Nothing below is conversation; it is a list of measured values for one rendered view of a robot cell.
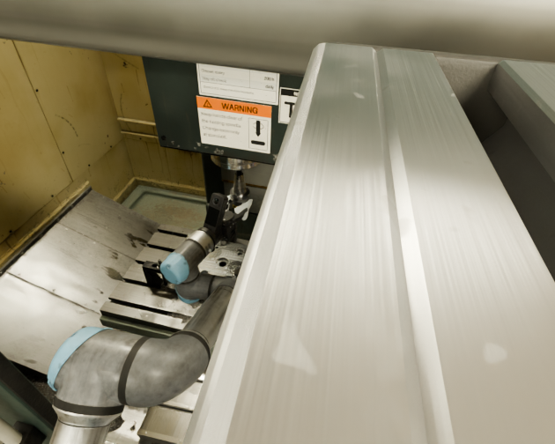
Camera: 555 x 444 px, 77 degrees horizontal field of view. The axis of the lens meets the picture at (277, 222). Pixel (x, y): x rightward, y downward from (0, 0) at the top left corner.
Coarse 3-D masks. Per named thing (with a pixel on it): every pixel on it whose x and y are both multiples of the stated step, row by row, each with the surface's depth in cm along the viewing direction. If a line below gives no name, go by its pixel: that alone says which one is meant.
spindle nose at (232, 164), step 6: (216, 156) 95; (216, 162) 97; (222, 162) 95; (228, 162) 94; (234, 162) 94; (240, 162) 94; (246, 162) 95; (252, 162) 96; (228, 168) 96; (234, 168) 95; (240, 168) 96; (246, 168) 96
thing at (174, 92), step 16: (144, 64) 68; (160, 64) 67; (176, 64) 66; (192, 64) 66; (160, 80) 69; (176, 80) 69; (192, 80) 68; (288, 80) 64; (160, 96) 72; (176, 96) 71; (192, 96) 70; (208, 96) 69; (160, 112) 74; (176, 112) 73; (192, 112) 72; (272, 112) 68; (160, 128) 77; (176, 128) 76; (192, 128) 75; (272, 128) 71; (160, 144) 80; (176, 144) 79; (192, 144) 78; (208, 144) 77; (272, 144) 73; (256, 160) 77; (272, 160) 76
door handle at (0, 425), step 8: (0, 424) 74; (8, 424) 77; (16, 424) 82; (24, 424) 82; (0, 432) 74; (8, 432) 76; (16, 432) 79; (24, 432) 81; (32, 432) 82; (40, 432) 85; (8, 440) 77; (16, 440) 79; (24, 440) 80; (32, 440) 82; (40, 440) 85
